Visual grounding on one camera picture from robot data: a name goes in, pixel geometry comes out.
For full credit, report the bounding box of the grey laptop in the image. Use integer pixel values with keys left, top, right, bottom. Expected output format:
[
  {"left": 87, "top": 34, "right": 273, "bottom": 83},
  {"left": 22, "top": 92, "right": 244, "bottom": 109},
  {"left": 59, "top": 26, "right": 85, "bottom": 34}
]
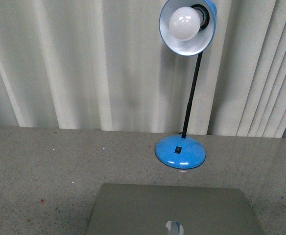
[{"left": 87, "top": 184, "right": 263, "bottom": 235}]

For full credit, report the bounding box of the white curtain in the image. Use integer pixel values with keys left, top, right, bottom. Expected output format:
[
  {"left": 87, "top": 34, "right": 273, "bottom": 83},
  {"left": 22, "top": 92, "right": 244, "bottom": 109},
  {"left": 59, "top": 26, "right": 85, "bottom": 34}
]
[{"left": 0, "top": 0, "right": 286, "bottom": 138}]

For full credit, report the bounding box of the blue desk lamp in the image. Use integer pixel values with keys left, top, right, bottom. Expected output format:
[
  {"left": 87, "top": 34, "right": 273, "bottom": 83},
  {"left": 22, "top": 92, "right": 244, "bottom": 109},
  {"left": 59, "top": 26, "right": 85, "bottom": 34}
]
[{"left": 155, "top": 0, "right": 217, "bottom": 170}]

